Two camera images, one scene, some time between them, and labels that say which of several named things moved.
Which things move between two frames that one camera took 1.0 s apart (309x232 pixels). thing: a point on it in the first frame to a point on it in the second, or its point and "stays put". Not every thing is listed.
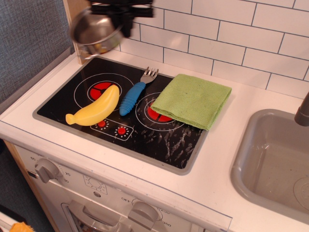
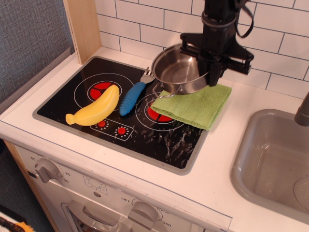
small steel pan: (96, 30) to (177, 71)
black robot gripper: (122, 12) to (220, 42)
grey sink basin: (270, 167) stays put
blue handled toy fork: (129, 101) stays put
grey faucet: (301, 117) stays put
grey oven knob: (143, 214) stays put
